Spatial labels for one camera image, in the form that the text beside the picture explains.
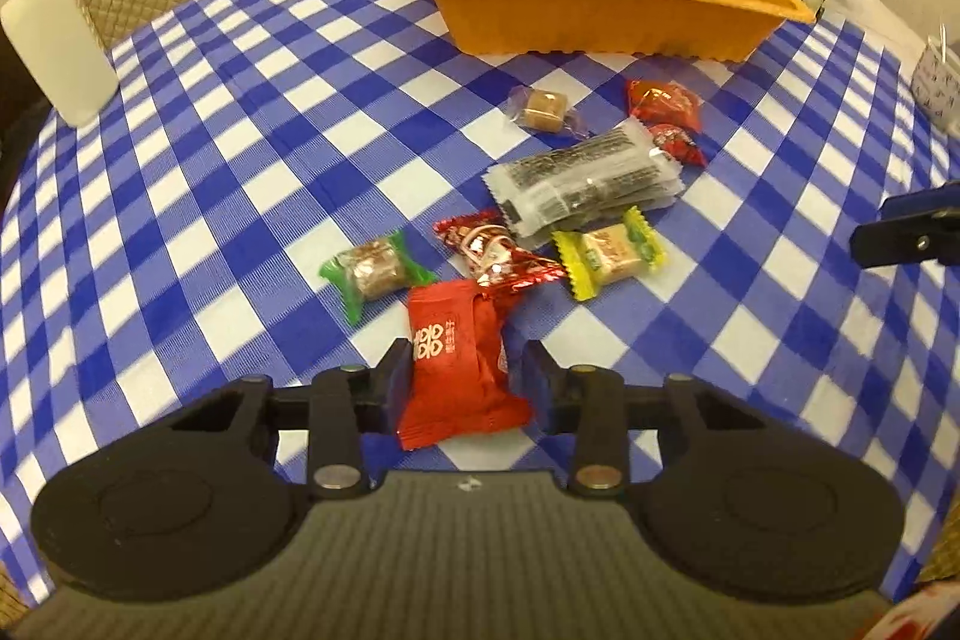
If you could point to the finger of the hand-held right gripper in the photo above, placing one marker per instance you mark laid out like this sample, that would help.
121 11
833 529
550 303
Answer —
904 239

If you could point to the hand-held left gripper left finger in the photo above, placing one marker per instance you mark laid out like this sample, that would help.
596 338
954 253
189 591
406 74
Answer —
401 385

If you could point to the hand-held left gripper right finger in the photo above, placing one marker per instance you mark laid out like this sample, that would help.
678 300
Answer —
537 379

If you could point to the plain red snack packet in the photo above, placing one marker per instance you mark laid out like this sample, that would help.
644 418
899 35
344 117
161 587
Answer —
457 377

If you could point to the green brown candy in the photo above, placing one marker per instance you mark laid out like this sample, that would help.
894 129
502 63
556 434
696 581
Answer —
375 269

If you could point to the dark red patterned candy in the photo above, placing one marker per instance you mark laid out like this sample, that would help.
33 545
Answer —
491 250

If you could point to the yellow green candy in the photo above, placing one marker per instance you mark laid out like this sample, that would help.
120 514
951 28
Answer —
611 251

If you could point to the translucent black sesame bar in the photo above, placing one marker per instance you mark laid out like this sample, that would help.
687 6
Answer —
600 212
570 164

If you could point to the small dark red candy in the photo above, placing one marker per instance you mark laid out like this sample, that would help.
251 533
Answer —
675 144

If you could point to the patterned white cup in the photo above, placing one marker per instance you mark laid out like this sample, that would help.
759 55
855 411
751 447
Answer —
937 81

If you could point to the blue white checked tablecloth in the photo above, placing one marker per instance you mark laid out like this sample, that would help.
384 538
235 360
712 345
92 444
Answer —
262 160

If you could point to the clear wrapped brown candy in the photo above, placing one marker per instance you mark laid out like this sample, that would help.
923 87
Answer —
541 109

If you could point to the bright red candy packet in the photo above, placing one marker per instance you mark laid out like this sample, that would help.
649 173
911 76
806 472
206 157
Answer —
664 102

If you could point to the red patterned cloth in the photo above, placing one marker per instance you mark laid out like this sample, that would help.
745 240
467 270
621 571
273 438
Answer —
919 617

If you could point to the white insulated bottle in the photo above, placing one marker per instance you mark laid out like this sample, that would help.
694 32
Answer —
60 55

